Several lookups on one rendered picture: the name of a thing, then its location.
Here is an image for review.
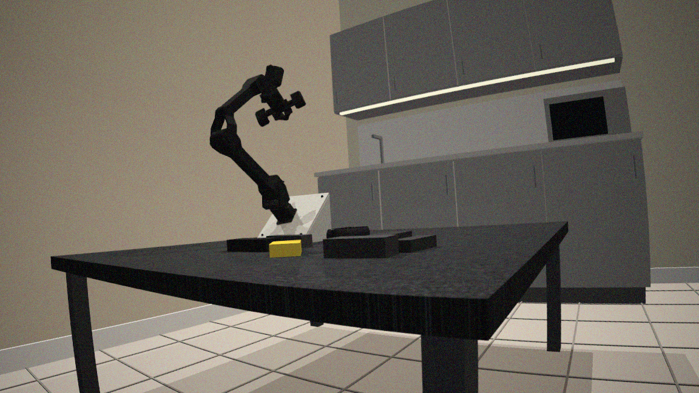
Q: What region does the yellow rectangular block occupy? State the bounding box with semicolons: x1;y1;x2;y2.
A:
269;240;302;258

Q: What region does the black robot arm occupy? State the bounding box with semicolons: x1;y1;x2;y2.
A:
210;65;297;225

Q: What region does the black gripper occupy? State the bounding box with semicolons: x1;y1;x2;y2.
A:
255;91;306;127

